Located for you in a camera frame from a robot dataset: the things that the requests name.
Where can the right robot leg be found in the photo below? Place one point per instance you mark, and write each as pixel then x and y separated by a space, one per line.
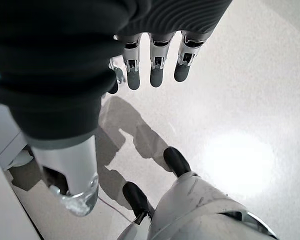
pixel 190 200

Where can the robot leg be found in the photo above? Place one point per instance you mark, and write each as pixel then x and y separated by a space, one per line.
pixel 190 200
pixel 136 197

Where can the left robot leg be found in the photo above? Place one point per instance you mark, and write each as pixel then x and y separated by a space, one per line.
pixel 136 197

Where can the grey cart caster wheel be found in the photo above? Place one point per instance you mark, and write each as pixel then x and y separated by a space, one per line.
pixel 120 76

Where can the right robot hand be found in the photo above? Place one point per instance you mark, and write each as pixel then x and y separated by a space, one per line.
pixel 52 62

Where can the white medical cart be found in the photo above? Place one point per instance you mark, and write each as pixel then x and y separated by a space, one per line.
pixel 5 200

